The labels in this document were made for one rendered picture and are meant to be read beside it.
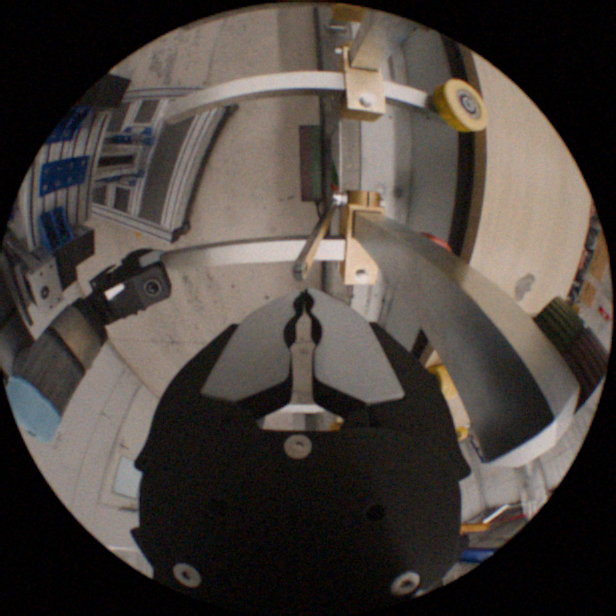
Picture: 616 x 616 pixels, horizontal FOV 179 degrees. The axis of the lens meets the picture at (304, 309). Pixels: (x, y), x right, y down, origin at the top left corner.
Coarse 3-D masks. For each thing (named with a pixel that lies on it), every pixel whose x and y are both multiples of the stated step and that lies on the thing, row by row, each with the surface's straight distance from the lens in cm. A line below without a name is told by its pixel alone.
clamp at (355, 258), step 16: (352, 192) 27; (368, 192) 27; (352, 208) 26; (368, 208) 27; (384, 208) 28; (352, 224) 26; (352, 240) 27; (352, 256) 28; (368, 256) 28; (352, 272) 29; (368, 272) 29
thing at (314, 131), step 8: (312, 128) 44; (312, 136) 44; (312, 144) 43; (312, 152) 43; (312, 160) 43; (312, 168) 42; (312, 176) 42; (320, 176) 42; (312, 184) 42; (320, 184) 42; (312, 192) 42; (320, 192) 42
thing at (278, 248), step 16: (240, 240) 31; (256, 240) 29; (272, 240) 28; (288, 240) 28; (304, 240) 27; (336, 240) 28; (160, 256) 36; (176, 256) 34; (192, 256) 33; (208, 256) 31; (224, 256) 30; (240, 256) 29; (256, 256) 29; (272, 256) 28; (288, 256) 28; (320, 256) 28; (336, 256) 28
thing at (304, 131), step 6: (300, 132) 44; (306, 132) 44; (300, 138) 43; (306, 138) 43; (300, 144) 43; (306, 144) 43; (306, 150) 43; (306, 156) 43; (306, 162) 42; (306, 168) 42; (306, 174) 42; (306, 180) 42; (306, 186) 42; (306, 192) 42; (306, 198) 42
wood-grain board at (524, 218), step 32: (480, 64) 45; (480, 96) 40; (512, 96) 49; (512, 128) 44; (544, 128) 59; (480, 160) 36; (512, 160) 41; (544, 160) 54; (480, 192) 35; (512, 192) 40; (544, 192) 53; (576, 192) 80; (480, 224) 34; (512, 224) 42; (544, 224) 55; (576, 224) 84; (480, 256) 36; (512, 256) 44; (544, 256) 60; (576, 256) 94; (512, 288) 50; (544, 288) 69
